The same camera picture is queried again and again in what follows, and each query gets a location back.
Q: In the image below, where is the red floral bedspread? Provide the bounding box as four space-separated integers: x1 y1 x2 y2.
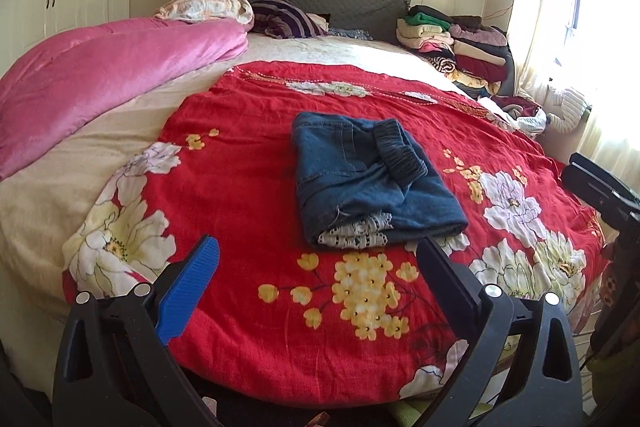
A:
62 62 606 407

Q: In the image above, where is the cream bed sheet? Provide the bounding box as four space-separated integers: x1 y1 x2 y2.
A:
1 35 456 395

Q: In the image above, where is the blue denim pants lace trim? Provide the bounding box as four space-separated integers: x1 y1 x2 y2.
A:
292 112 469 251

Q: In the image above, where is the loose clothes pile bedside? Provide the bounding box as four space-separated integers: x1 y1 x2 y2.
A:
491 95 548 136

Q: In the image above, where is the pink quilt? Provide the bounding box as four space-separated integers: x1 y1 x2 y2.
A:
1 17 248 179

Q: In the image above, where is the stack of folded clothes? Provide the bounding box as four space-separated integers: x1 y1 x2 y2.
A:
396 5 515 98

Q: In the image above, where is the cream curtain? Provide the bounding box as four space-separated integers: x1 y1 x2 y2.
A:
508 0 639 185

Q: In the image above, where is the right green sleeve forearm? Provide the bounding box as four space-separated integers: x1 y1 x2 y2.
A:
588 343 639 426

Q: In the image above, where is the purple striped garment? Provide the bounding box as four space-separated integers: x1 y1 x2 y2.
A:
252 0 326 39

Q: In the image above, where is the floral pillow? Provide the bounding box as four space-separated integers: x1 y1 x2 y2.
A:
154 0 255 29

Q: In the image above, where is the white plush toy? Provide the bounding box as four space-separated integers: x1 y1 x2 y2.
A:
544 84 591 134

